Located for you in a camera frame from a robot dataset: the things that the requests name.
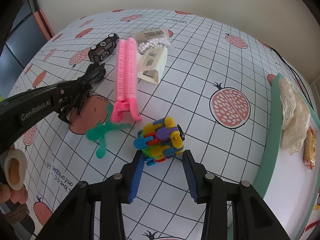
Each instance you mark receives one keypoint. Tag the colourful plastic block cube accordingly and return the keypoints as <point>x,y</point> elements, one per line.
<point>160,140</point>

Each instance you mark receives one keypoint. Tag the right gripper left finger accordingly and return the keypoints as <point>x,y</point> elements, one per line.
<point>138,166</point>

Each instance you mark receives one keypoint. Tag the cream hair claw clip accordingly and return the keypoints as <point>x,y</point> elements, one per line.
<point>150,66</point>

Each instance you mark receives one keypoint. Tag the cotton swabs plastic bag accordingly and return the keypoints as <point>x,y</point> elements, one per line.
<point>152,38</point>

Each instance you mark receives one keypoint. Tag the black toy car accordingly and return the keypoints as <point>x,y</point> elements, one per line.
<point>103,49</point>

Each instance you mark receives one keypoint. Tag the person's left hand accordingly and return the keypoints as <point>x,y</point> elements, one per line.
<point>7,193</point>

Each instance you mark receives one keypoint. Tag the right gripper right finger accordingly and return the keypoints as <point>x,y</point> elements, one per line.
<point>190,174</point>

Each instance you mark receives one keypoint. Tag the green translucent stretchy figure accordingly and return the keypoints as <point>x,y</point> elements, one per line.
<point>99,131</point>

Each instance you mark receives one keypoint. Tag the teal storage tray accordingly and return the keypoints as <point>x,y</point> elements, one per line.
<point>287,186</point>

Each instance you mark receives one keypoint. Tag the snack packet in tray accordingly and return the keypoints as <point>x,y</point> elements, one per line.
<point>310,149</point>

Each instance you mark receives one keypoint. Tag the cream lace cloth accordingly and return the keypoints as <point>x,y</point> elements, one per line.
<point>296,117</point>

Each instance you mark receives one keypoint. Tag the black dragon toy figure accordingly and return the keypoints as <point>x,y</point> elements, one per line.
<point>94,74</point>

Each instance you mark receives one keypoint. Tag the pomegranate grid table cloth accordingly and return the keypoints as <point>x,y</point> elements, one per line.
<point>214,86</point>

